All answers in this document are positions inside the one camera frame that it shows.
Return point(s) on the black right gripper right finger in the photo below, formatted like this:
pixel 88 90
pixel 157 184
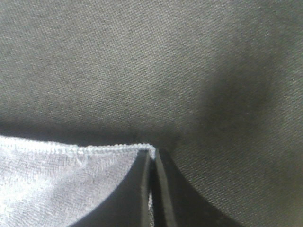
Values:
pixel 176 203

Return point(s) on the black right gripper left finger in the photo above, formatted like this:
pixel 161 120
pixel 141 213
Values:
pixel 127 205

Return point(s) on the grey microfibre towel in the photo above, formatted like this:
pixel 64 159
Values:
pixel 50 184

